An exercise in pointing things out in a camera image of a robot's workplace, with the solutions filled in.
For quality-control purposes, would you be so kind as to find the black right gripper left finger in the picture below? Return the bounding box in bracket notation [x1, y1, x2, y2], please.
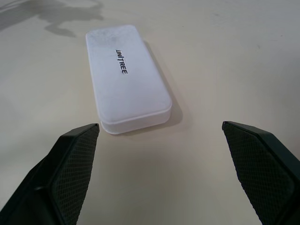
[0, 123, 100, 225]

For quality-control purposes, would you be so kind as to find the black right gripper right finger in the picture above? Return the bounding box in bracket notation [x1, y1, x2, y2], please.
[222, 120, 300, 225]

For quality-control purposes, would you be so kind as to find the white Unitree plastic box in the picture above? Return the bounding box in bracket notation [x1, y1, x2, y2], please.
[85, 24, 173, 135]

